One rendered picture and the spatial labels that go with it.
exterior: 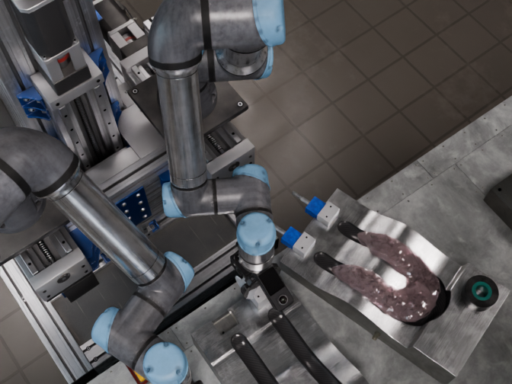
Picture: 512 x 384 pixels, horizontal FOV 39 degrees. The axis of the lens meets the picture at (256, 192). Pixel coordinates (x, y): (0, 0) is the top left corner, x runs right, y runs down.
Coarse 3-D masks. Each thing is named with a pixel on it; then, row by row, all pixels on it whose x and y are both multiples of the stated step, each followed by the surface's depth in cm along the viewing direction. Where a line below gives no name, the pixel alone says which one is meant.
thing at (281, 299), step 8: (272, 264) 156; (264, 272) 156; (272, 272) 156; (264, 280) 156; (272, 280) 156; (280, 280) 157; (264, 288) 156; (272, 288) 156; (280, 288) 157; (272, 296) 156; (280, 296) 156; (288, 296) 157; (272, 304) 157; (280, 304) 156; (288, 304) 157
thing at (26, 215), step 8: (24, 200) 162; (32, 200) 164; (40, 200) 167; (24, 208) 162; (32, 208) 164; (40, 208) 167; (16, 216) 162; (24, 216) 164; (32, 216) 165; (40, 216) 168; (8, 224) 163; (16, 224) 164; (24, 224) 165; (32, 224) 167; (8, 232) 166; (16, 232) 166
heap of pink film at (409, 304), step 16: (368, 240) 182; (384, 240) 180; (384, 256) 178; (400, 256) 178; (416, 256) 179; (336, 272) 180; (352, 272) 177; (368, 272) 176; (400, 272) 178; (416, 272) 178; (432, 272) 179; (352, 288) 175; (368, 288) 173; (384, 288) 174; (400, 288) 177; (416, 288) 176; (432, 288) 176; (384, 304) 174; (400, 304) 173; (416, 304) 174; (432, 304) 174; (400, 320) 174; (416, 320) 174
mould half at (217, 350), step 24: (288, 288) 176; (240, 312) 174; (264, 312) 174; (288, 312) 174; (192, 336) 171; (216, 336) 171; (264, 336) 171; (312, 336) 172; (216, 360) 169; (240, 360) 169; (264, 360) 169; (288, 360) 169; (336, 360) 167
